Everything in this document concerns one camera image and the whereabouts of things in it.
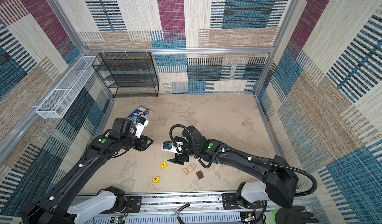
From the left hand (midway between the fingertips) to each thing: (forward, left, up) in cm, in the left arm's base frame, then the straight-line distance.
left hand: (149, 138), depth 76 cm
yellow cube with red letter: (-8, -5, -17) cm, 19 cm away
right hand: (-6, -12, -2) cm, 13 cm away
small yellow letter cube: (-15, -2, -17) cm, 23 cm away
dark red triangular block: (-13, -25, -18) cm, 34 cm away
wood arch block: (-10, -20, -17) cm, 28 cm away
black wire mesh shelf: (+53, +25, -1) cm, 59 cm away
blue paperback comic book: (+30, +16, -16) cm, 37 cm away
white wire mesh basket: (+11, +42, +15) cm, 46 cm away
